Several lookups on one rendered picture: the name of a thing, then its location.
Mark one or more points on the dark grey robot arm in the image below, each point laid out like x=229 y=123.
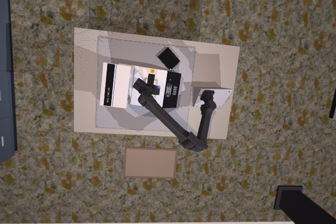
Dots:
x=187 y=139

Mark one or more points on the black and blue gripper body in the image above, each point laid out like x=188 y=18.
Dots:
x=156 y=91

